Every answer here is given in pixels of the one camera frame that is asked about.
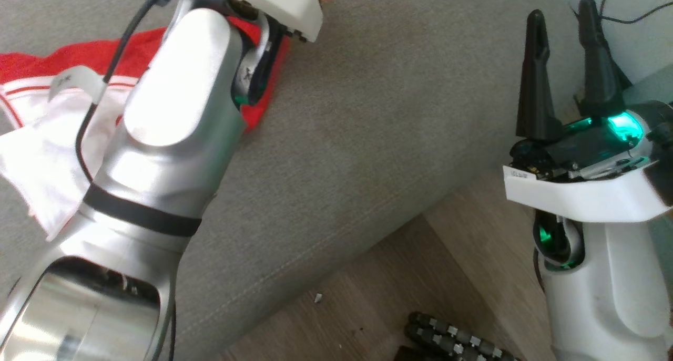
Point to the red and white shirt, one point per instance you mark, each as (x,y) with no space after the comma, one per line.
(31,156)

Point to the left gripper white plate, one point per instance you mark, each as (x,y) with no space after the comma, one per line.
(278,3)

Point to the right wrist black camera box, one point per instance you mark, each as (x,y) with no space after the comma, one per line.
(663,151)

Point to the black segmented roller wheel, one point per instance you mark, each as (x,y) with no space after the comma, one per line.
(452,340)

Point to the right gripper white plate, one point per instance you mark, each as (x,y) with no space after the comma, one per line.
(578,193)

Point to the grey fabric sofa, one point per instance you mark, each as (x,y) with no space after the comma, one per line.
(368,140)

